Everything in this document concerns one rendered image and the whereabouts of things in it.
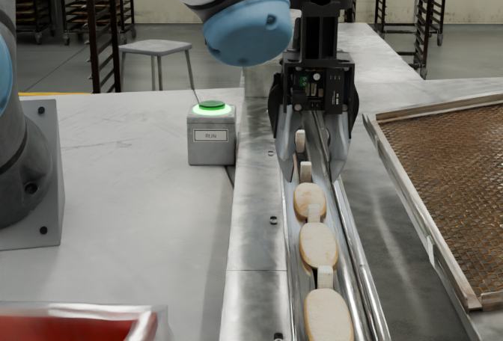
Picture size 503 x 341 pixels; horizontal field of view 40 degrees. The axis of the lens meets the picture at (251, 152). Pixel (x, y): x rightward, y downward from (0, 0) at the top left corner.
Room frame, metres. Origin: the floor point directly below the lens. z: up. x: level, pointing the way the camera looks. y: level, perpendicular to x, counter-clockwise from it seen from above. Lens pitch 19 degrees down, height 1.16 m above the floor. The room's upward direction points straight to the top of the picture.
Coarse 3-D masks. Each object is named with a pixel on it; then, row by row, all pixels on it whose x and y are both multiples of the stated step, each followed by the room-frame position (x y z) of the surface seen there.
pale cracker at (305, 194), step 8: (304, 184) 0.79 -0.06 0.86; (312, 184) 0.78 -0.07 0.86; (296, 192) 0.76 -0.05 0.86; (304, 192) 0.75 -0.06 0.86; (312, 192) 0.75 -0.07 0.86; (320, 192) 0.76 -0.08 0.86; (296, 200) 0.73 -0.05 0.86; (304, 200) 0.73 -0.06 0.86; (312, 200) 0.73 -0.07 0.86; (320, 200) 0.73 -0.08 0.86; (296, 208) 0.72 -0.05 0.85; (304, 208) 0.71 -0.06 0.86; (320, 208) 0.71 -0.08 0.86; (304, 216) 0.70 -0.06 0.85; (320, 216) 0.70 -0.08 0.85
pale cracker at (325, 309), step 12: (324, 288) 0.54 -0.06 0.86; (312, 300) 0.51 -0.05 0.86; (324, 300) 0.51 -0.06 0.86; (336, 300) 0.51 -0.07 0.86; (312, 312) 0.49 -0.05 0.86; (324, 312) 0.49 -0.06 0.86; (336, 312) 0.49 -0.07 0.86; (348, 312) 0.50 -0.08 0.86; (312, 324) 0.48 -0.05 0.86; (324, 324) 0.47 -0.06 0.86; (336, 324) 0.47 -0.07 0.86; (348, 324) 0.48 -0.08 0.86; (312, 336) 0.46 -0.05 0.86; (324, 336) 0.46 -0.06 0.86; (336, 336) 0.46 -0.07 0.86; (348, 336) 0.46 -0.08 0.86
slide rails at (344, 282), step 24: (312, 120) 1.09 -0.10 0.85; (312, 144) 0.96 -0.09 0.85; (312, 168) 0.86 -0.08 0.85; (288, 192) 0.78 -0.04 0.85; (288, 216) 0.71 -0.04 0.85; (336, 216) 0.71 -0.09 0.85; (288, 240) 0.65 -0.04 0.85; (336, 240) 0.65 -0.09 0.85; (336, 264) 0.59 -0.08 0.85; (312, 288) 0.55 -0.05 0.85; (336, 288) 0.55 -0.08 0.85; (360, 312) 0.51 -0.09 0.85; (360, 336) 0.47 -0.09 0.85
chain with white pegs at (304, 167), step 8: (296, 136) 0.96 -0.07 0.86; (304, 136) 0.96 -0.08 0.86; (296, 144) 0.96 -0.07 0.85; (304, 144) 0.96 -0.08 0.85; (296, 152) 0.96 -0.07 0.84; (304, 152) 0.96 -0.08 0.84; (296, 160) 0.92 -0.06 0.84; (304, 160) 0.93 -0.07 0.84; (304, 168) 0.82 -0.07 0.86; (304, 176) 0.82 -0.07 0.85; (312, 208) 0.68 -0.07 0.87; (312, 216) 0.68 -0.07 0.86; (320, 272) 0.54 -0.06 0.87; (328, 272) 0.54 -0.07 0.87; (320, 280) 0.54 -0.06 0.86; (328, 280) 0.54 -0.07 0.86; (320, 288) 0.54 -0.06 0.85; (328, 288) 0.54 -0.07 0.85
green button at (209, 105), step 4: (208, 100) 1.01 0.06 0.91; (212, 100) 1.01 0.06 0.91; (216, 100) 1.01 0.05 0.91; (200, 104) 0.98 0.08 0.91; (204, 104) 0.98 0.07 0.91; (208, 104) 0.98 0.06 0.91; (212, 104) 0.98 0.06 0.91; (216, 104) 0.98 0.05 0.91; (220, 104) 0.98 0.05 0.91; (224, 104) 0.99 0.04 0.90; (200, 108) 0.98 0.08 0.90; (204, 108) 0.97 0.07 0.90; (208, 108) 0.97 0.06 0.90; (212, 108) 0.97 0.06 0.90; (216, 108) 0.97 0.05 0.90; (220, 108) 0.97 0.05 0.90; (224, 108) 0.98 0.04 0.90
